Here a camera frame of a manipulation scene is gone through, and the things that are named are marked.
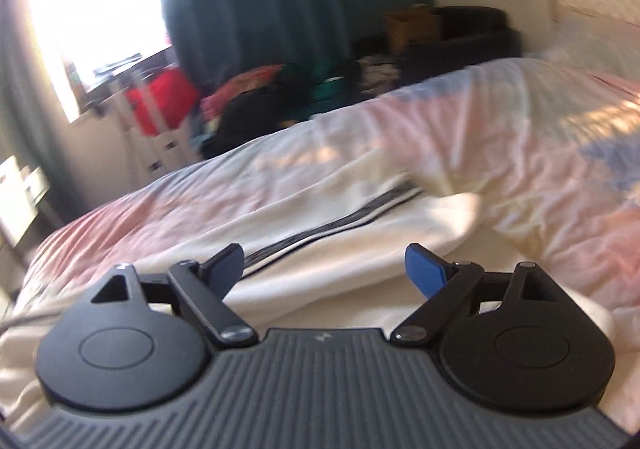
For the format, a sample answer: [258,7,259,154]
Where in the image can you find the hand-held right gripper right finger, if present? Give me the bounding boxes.
[390,243,558,345]

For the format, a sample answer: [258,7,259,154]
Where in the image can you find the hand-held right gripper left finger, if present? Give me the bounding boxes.
[90,244,258,347]

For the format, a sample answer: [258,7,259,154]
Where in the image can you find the pile of clothes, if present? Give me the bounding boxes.
[205,82,312,160]

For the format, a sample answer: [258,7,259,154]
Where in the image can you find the pink clothes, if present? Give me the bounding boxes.
[200,65,281,122]

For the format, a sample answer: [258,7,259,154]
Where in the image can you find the white metal stand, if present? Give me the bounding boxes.
[107,69,193,180]

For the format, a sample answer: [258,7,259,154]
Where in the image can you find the bed with pastel duvet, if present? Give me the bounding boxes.
[0,49,640,435]

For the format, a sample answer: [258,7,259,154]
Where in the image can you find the red bag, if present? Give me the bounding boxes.
[125,68,201,136]

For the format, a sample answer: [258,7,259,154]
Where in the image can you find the floral cloth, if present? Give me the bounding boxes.
[357,56,402,92]

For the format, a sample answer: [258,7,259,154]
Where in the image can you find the green cloth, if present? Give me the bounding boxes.
[310,62,362,106]

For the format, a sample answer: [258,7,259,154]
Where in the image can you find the white and black chair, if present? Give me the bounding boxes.
[0,155,51,250]

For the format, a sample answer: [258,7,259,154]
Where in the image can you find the black sofa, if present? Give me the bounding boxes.
[352,5,523,85]

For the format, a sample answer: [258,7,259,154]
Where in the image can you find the brown paper bag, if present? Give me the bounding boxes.
[384,4,443,55]

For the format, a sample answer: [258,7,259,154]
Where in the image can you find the window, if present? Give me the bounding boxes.
[25,0,173,125]

